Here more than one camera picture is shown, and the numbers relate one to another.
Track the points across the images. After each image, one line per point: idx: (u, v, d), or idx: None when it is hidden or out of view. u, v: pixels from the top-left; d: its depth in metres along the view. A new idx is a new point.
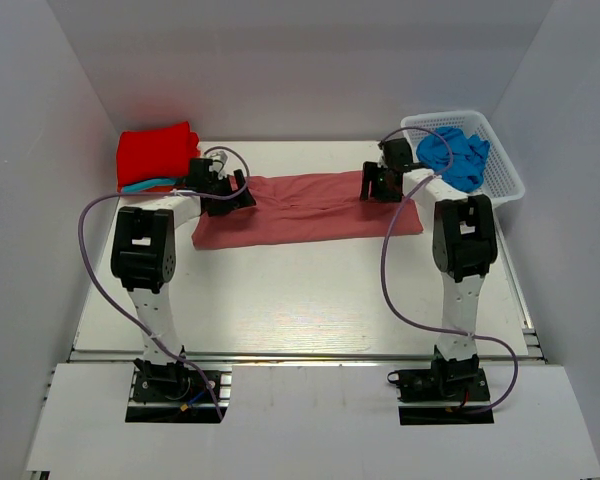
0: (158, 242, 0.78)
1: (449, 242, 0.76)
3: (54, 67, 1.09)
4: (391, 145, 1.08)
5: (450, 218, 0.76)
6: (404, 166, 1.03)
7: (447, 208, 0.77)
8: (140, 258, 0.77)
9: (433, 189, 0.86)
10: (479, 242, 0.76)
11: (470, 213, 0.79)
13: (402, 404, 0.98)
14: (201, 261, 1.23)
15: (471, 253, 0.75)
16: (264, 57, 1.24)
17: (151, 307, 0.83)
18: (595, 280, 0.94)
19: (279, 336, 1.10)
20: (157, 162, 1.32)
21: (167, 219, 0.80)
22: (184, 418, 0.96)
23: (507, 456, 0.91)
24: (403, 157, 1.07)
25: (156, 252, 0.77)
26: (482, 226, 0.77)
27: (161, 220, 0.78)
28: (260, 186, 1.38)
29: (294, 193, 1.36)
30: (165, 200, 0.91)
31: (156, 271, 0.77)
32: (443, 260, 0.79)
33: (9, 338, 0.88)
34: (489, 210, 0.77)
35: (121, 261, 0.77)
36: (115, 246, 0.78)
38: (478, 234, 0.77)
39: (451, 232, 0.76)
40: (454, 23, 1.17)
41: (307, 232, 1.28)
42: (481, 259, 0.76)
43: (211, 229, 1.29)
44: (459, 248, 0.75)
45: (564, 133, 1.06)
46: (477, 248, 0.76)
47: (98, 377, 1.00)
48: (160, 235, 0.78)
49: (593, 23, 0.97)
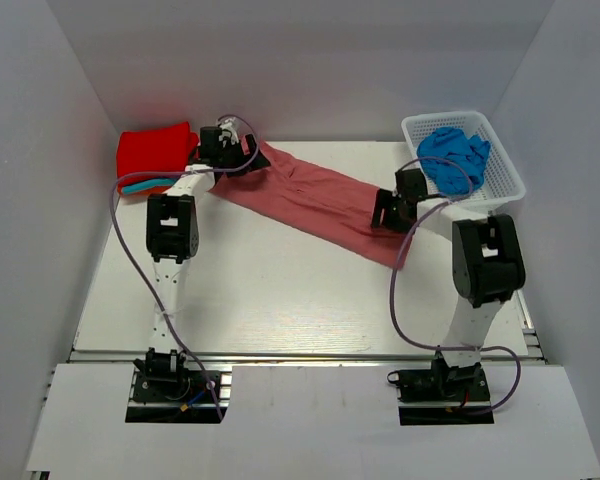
0: (184, 226, 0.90)
1: (470, 265, 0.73)
3: (54, 66, 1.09)
4: (405, 174, 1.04)
5: (471, 241, 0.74)
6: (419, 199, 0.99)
7: (466, 227, 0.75)
8: (171, 240, 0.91)
9: (448, 212, 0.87)
10: (503, 264, 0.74)
11: (490, 234, 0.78)
13: (402, 404, 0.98)
14: (207, 213, 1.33)
15: (493, 277, 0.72)
16: (265, 57, 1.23)
17: (171, 280, 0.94)
18: (595, 281, 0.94)
19: (279, 336, 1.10)
20: (159, 162, 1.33)
21: (190, 205, 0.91)
22: (184, 418, 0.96)
23: (508, 456, 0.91)
24: (418, 189, 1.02)
25: (183, 234, 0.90)
26: (506, 248, 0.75)
27: (185, 207, 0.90)
28: (283, 158, 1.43)
29: (308, 181, 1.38)
30: (185, 180, 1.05)
31: (184, 249, 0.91)
32: (465, 286, 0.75)
33: (8, 338, 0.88)
34: (513, 231, 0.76)
35: (155, 240, 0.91)
36: (148, 227, 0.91)
38: (502, 256, 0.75)
39: (471, 254, 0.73)
40: (454, 23, 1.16)
41: (295, 218, 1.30)
42: (507, 283, 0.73)
43: (224, 184, 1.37)
44: (483, 273, 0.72)
45: (564, 132, 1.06)
46: (503, 272, 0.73)
47: (98, 376, 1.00)
48: (186, 219, 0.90)
49: (593, 23, 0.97)
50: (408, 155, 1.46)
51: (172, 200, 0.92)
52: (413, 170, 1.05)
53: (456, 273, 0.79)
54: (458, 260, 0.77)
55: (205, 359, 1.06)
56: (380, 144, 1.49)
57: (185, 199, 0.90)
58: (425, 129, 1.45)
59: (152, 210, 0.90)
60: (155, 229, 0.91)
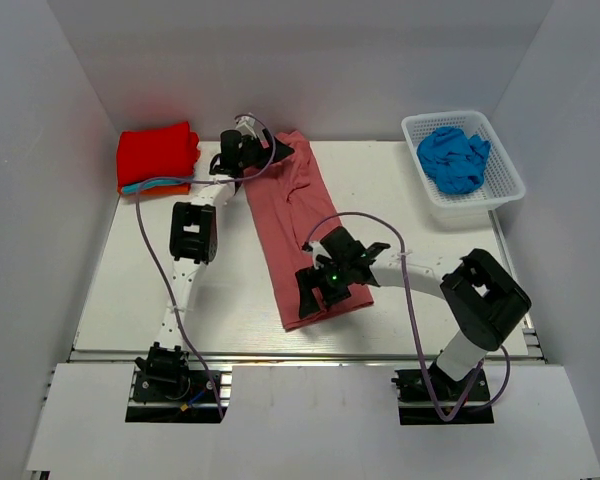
0: (205, 232, 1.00)
1: (483, 318, 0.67)
3: (53, 66, 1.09)
4: (332, 241, 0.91)
5: (467, 293, 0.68)
6: (363, 259, 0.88)
7: (456, 283, 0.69)
8: (192, 244, 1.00)
9: (420, 266, 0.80)
10: (504, 298, 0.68)
11: (472, 272, 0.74)
13: (402, 404, 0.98)
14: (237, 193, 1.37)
15: (506, 315, 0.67)
16: (264, 57, 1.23)
17: (186, 279, 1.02)
18: (596, 281, 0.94)
19: (279, 336, 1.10)
20: (158, 161, 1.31)
21: (212, 215, 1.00)
22: (184, 418, 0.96)
23: (508, 456, 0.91)
24: (353, 248, 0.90)
25: (203, 240, 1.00)
26: (499, 282, 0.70)
27: (207, 216, 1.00)
28: (305, 165, 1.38)
29: (304, 199, 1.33)
30: (207, 190, 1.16)
31: (203, 254, 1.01)
32: (483, 338, 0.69)
33: (7, 339, 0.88)
34: (494, 263, 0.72)
35: (177, 243, 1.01)
36: (172, 231, 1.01)
38: (499, 290, 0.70)
39: (479, 307, 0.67)
40: (454, 23, 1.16)
41: (262, 216, 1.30)
42: (518, 313, 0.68)
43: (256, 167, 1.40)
44: (495, 318, 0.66)
45: (564, 132, 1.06)
46: (510, 306, 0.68)
47: (98, 376, 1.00)
48: (207, 227, 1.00)
49: (593, 22, 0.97)
50: (408, 155, 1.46)
51: (196, 208, 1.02)
52: (338, 233, 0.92)
53: (467, 331, 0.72)
54: (462, 318, 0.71)
55: (203, 350, 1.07)
56: (380, 143, 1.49)
57: (208, 209, 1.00)
58: (425, 129, 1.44)
59: (177, 215, 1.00)
60: (179, 233, 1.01)
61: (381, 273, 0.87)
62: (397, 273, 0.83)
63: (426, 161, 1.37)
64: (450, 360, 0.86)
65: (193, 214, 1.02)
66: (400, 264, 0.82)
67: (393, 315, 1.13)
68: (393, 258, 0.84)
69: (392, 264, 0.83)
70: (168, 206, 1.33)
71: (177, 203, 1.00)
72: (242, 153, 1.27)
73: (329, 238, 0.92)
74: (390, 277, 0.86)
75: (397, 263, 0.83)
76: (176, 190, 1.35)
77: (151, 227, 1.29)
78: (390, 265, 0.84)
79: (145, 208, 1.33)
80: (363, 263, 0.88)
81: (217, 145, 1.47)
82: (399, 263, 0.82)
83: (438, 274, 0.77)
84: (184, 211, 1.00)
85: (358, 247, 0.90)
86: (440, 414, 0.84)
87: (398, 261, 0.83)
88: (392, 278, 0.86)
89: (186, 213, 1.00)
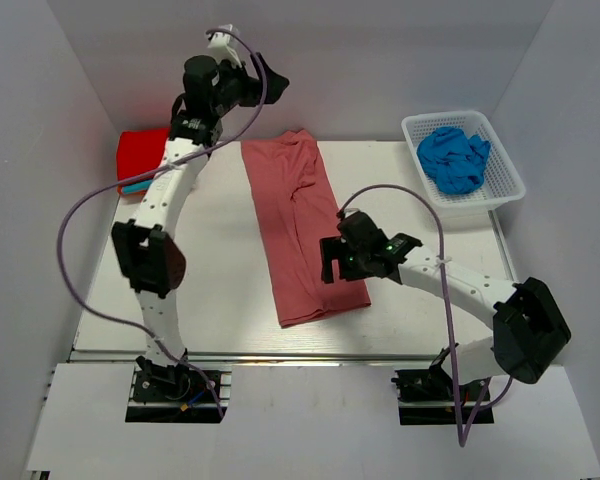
0: (160, 266, 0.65)
1: (529, 353, 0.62)
3: (53, 65, 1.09)
4: (351, 230, 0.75)
5: (520, 327, 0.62)
6: (388, 251, 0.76)
7: (509, 315, 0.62)
8: (149, 278, 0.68)
9: (465, 285, 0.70)
10: (549, 332, 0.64)
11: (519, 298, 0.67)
13: (402, 404, 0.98)
14: (240, 190, 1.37)
15: (549, 350, 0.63)
16: (264, 57, 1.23)
17: (155, 311, 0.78)
18: (595, 280, 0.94)
19: (279, 336, 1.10)
20: (157, 160, 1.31)
21: (163, 243, 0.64)
22: (184, 418, 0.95)
23: (507, 456, 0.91)
24: (373, 237, 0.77)
25: (162, 276, 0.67)
26: (549, 314, 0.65)
27: (156, 248, 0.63)
28: (311, 165, 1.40)
29: (308, 200, 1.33)
30: (159, 188, 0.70)
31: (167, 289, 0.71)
32: (518, 370, 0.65)
33: (8, 338, 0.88)
34: (548, 294, 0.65)
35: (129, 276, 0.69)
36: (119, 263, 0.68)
38: (545, 321, 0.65)
39: (527, 342, 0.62)
40: (454, 23, 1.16)
41: (264, 215, 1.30)
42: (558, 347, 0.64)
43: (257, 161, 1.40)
44: (540, 353, 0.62)
45: (564, 133, 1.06)
46: (553, 340, 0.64)
47: (98, 376, 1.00)
48: (160, 260, 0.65)
49: (592, 23, 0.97)
50: (408, 155, 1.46)
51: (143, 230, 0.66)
52: (356, 219, 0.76)
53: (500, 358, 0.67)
54: (502, 348, 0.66)
55: (202, 351, 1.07)
56: (380, 143, 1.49)
57: (157, 237, 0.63)
58: (425, 129, 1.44)
59: (117, 244, 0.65)
60: (127, 263, 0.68)
61: (408, 275, 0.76)
62: (433, 283, 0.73)
63: (426, 161, 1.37)
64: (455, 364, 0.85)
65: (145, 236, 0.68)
66: (439, 273, 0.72)
67: (393, 315, 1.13)
68: (430, 263, 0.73)
69: (427, 270, 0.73)
70: None
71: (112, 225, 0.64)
72: (221, 94, 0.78)
73: (350, 223, 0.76)
74: (420, 281, 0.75)
75: (434, 271, 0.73)
76: None
77: None
78: (425, 271, 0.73)
79: None
80: (389, 258, 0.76)
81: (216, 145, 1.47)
82: (438, 272, 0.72)
83: (487, 300, 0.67)
84: (126, 240, 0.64)
85: (379, 236, 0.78)
86: (461, 440, 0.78)
87: (436, 267, 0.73)
88: (421, 284, 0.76)
89: (128, 239, 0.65)
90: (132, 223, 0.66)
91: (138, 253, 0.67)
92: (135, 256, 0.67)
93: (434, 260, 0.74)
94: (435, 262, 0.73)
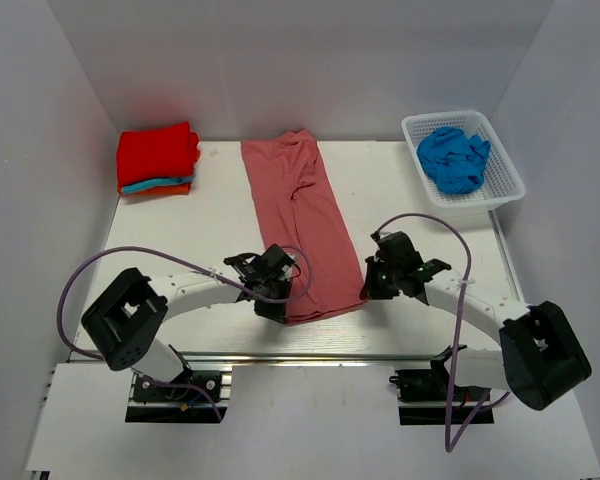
0: (131, 328, 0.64)
1: (534, 372, 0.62)
3: (53, 66, 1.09)
4: (390, 247, 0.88)
5: (526, 344, 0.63)
6: (418, 270, 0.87)
7: (516, 331, 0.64)
8: (102, 336, 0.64)
9: (480, 303, 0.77)
10: (566, 361, 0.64)
11: (535, 324, 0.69)
13: (402, 404, 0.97)
14: (240, 190, 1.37)
15: (560, 379, 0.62)
16: (264, 57, 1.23)
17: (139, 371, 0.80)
18: (595, 281, 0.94)
19: (280, 337, 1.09)
20: (156, 160, 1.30)
21: (150, 315, 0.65)
22: (184, 418, 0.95)
23: (508, 455, 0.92)
24: (409, 258, 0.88)
25: (119, 340, 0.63)
26: (562, 342, 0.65)
27: (143, 311, 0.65)
28: (311, 165, 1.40)
29: (309, 201, 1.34)
30: (190, 277, 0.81)
31: (109, 356, 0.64)
32: (528, 394, 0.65)
33: (7, 339, 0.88)
34: (564, 322, 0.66)
35: (91, 320, 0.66)
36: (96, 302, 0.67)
38: (559, 350, 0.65)
39: (534, 362, 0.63)
40: (454, 23, 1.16)
41: (265, 214, 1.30)
42: (573, 379, 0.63)
43: (258, 162, 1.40)
44: (545, 376, 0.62)
45: (565, 133, 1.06)
46: (567, 369, 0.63)
47: (97, 377, 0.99)
48: (136, 322, 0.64)
49: (593, 24, 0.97)
50: (408, 155, 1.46)
51: (146, 293, 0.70)
52: (397, 239, 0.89)
53: (511, 380, 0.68)
54: (512, 367, 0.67)
55: (203, 353, 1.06)
56: (381, 143, 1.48)
57: (153, 303, 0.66)
58: (425, 129, 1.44)
59: (115, 286, 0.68)
60: (102, 307, 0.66)
61: (432, 293, 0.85)
62: (452, 300, 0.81)
63: (426, 161, 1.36)
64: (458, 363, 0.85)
65: (138, 300, 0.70)
66: (458, 292, 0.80)
67: (394, 316, 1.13)
68: (452, 283, 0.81)
69: (449, 288, 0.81)
70: (169, 205, 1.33)
71: (125, 270, 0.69)
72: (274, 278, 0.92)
73: (389, 240, 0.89)
74: (443, 300, 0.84)
75: (455, 290, 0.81)
76: (176, 190, 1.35)
77: (151, 226, 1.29)
78: (447, 289, 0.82)
79: (145, 208, 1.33)
80: (417, 277, 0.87)
81: (216, 145, 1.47)
82: (457, 290, 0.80)
83: (498, 316, 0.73)
84: (126, 286, 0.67)
85: (415, 257, 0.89)
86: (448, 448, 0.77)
87: (457, 287, 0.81)
88: (444, 301, 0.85)
89: (127, 289, 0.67)
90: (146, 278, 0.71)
91: (119, 311, 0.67)
92: (118, 308, 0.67)
93: (458, 280, 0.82)
94: (455, 281, 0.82)
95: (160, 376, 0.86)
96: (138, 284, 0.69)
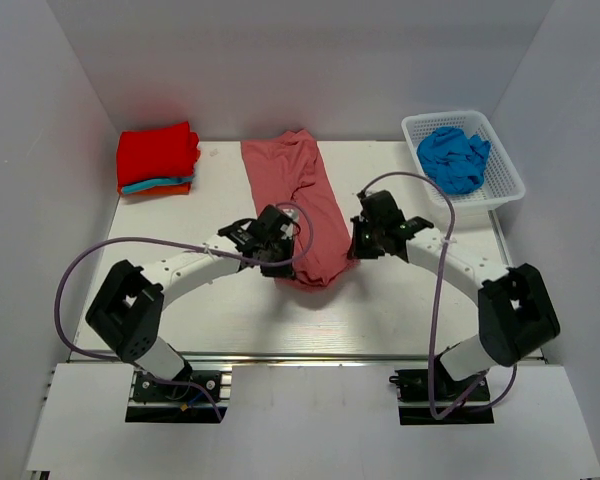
0: (133, 319, 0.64)
1: (504, 326, 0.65)
3: (53, 66, 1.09)
4: (373, 205, 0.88)
5: (500, 302, 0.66)
6: (401, 228, 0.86)
7: (493, 290, 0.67)
8: (108, 333, 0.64)
9: (461, 263, 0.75)
10: (537, 320, 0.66)
11: (513, 285, 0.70)
13: (401, 404, 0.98)
14: (241, 190, 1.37)
15: (530, 337, 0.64)
16: (264, 57, 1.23)
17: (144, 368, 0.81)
18: (594, 280, 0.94)
19: (280, 337, 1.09)
20: (156, 160, 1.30)
21: (148, 304, 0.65)
22: (184, 418, 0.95)
23: (508, 455, 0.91)
24: (392, 216, 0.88)
25: (125, 333, 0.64)
26: (536, 303, 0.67)
27: (142, 301, 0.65)
28: (311, 165, 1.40)
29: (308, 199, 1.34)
30: (183, 259, 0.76)
31: (119, 349, 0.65)
32: (500, 350, 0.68)
33: (7, 339, 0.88)
34: (540, 283, 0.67)
35: (94, 318, 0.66)
36: (95, 302, 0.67)
38: (534, 311, 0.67)
39: (505, 318, 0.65)
40: (454, 23, 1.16)
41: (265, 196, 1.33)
42: (543, 337, 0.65)
43: (258, 162, 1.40)
44: (518, 335, 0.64)
45: (564, 132, 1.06)
46: (538, 328, 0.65)
47: (97, 377, 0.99)
48: (137, 313, 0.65)
49: (593, 23, 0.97)
50: (408, 155, 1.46)
51: (141, 283, 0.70)
52: (381, 198, 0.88)
53: (486, 339, 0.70)
54: (486, 325, 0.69)
55: (202, 353, 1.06)
56: (381, 143, 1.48)
57: (149, 292, 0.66)
58: (425, 129, 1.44)
59: (109, 282, 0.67)
60: (103, 303, 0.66)
61: (414, 252, 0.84)
62: (434, 260, 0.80)
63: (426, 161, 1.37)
64: (457, 363, 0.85)
65: (136, 291, 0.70)
66: (440, 252, 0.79)
67: (394, 315, 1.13)
68: (435, 243, 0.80)
69: (430, 248, 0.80)
70: (169, 205, 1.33)
71: (116, 264, 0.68)
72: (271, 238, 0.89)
73: (372, 198, 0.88)
74: (424, 259, 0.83)
75: (437, 249, 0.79)
76: (176, 190, 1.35)
77: (151, 226, 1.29)
78: (429, 249, 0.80)
79: (145, 208, 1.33)
80: (398, 234, 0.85)
81: (216, 145, 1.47)
82: (439, 251, 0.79)
83: (478, 276, 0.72)
84: (121, 280, 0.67)
85: (397, 216, 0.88)
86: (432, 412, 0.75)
87: (439, 246, 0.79)
88: (424, 261, 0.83)
89: (122, 282, 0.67)
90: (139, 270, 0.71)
91: (119, 304, 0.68)
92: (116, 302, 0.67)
93: (440, 240, 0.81)
94: (437, 240, 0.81)
95: (163, 374, 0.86)
96: (130, 277, 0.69)
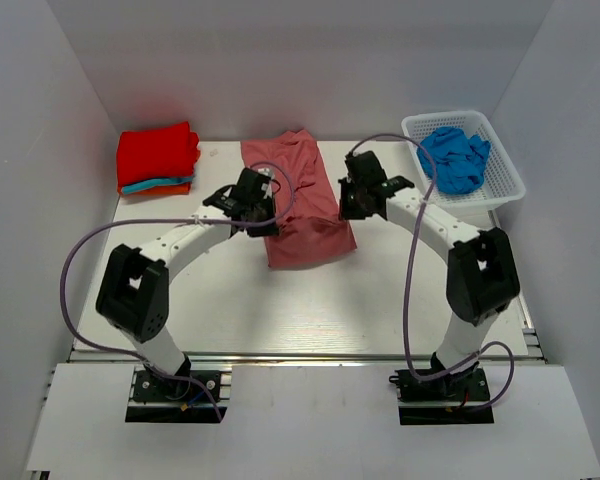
0: (144, 297, 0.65)
1: (471, 286, 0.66)
3: (53, 65, 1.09)
4: (356, 164, 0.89)
5: (470, 264, 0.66)
6: (381, 187, 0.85)
7: (463, 251, 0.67)
8: (122, 315, 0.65)
9: (435, 223, 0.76)
10: (501, 281, 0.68)
11: (482, 247, 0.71)
13: (402, 404, 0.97)
14: None
15: (494, 297, 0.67)
16: (264, 56, 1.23)
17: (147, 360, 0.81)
18: (594, 280, 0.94)
19: (279, 336, 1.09)
20: (156, 160, 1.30)
21: (156, 280, 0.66)
22: (184, 418, 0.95)
23: (508, 456, 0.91)
24: (373, 174, 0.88)
25: (139, 312, 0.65)
26: (501, 264, 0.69)
27: (148, 279, 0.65)
28: (311, 165, 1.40)
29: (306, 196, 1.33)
30: (177, 233, 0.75)
31: (137, 329, 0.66)
32: (464, 307, 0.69)
33: (7, 338, 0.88)
34: (507, 246, 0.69)
35: (106, 306, 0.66)
36: (103, 290, 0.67)
38: (497, 271, 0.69)
39: (473, 278, 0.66)
40: (454, 23, 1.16)
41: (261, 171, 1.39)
42: (505, 295, 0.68)
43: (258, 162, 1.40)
44: (483, 292, 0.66)
45: (564, 132, 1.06)
46: (501, 289, 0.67)
47: (97, 377, 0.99)
48: (146, 291, 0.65)
49: (593, 23, 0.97)
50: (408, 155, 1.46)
51: (143, 263, 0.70)
52: (363, 156, 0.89)
53: (452, 296, 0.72)
54: (452, 283, 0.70)
55: (201, 352, 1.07)
56: (380, 143, 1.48)
57: (154, 268, 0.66)
58: (425, 129, 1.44)
59: (112, 267, 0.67)
60: (111, 289, 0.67)
61: (392, 210, 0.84)
62: (411, 219, 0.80)
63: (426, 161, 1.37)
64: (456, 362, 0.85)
65: (139, 271, 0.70)
66: (418, 211, 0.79)
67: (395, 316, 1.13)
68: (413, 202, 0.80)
69: (408, 207, 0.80)
70: (169, 205, 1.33)
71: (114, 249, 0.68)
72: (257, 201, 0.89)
73: (357, 157, 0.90)
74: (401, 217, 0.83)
75: (415, 210, 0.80)
76: (176, 190, 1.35)
77: (150, 226, 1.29)
78: (407, 208, 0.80)
79: (145, 208, 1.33)
80: (378, 192, 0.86)
81: (216, 145, 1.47)
82: (417, 210, 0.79)
83: (450, 237, 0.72)
84: (123, 263, 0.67)
85: (380, 175, 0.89)
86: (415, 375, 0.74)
87: (417, 206, 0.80)
88: (402, 219, 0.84)
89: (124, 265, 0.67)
90: (137, 251, 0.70)
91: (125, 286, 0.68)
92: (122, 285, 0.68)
93: (419, 200, 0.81)
94: (417, 202, 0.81)
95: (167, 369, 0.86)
96: (131, 259, 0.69)
